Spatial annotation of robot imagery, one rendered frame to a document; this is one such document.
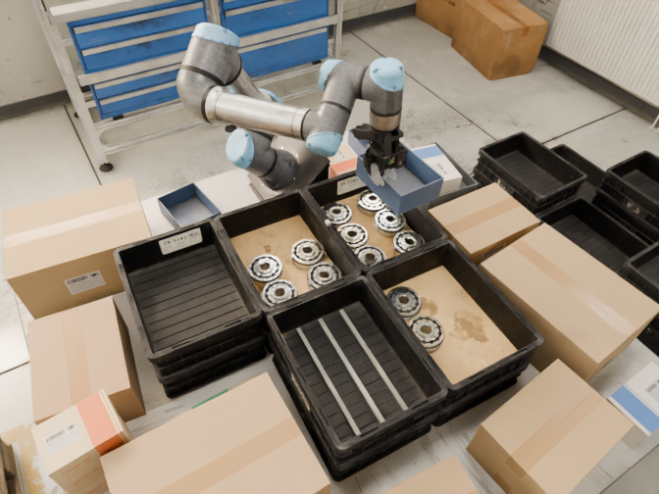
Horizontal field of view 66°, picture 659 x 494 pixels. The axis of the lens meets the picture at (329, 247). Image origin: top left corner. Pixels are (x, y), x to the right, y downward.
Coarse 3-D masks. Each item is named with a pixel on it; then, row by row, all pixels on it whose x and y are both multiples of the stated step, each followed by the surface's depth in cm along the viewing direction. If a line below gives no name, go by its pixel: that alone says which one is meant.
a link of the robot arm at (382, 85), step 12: (384, 60) 110; (396, 60) 110; (372, 72) 109; (384, 72) 107; (396, 72) 108; (372, 84) 111; (384, 84) 109; (396, 84) 109; (372, 96) 112; (384, 96) 111; (396, 96) 112; (372, 108) 116; (384, 108) 113; (396, 108) 114
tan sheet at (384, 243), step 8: (344, 200) 175; (352, 200) 175; (352, 208) 172; (352, 216) 170; (360, 216) 170; (368, 216) 170; (360, 224) 167; (368, 224) 167; (368, 232) 165; (376, 232) 165; (368, 240) 163; (376, 240) 163; (384, 240) 163; (392, 240) 163; (384, 248) 160; (392, 256) 158
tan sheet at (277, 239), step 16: (272, 224) 166; (288, 224) 166; (304, 224) 167; (240, 240) 161; (256, 240) 161; (272, 240) 162; (288, 240) 162; (240, 256) 157; (256, 256) 157; (288, 256) 157; (288, 272) 153; (304, 272) 153; (304, 288) 149
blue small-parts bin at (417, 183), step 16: (416, 160) 144; (368, 176) 141; (400, 176) 147; (416, 176) 147; (432, 176) 140; (384, 192) 137; (400, 192) 142; (416, 192) 134; (432, 192) 138; (400, 208) 134
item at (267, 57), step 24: (240, 0) 288; (264, 0) 295; (288, 0) 302; (312, 0) 311; (240, 24) 297; (264, 24) 305; (288, 24) 313; (240, 48) 306; (264, 48) 315; (288, 48) 324; (312, 48) 334; (264, 72) 327
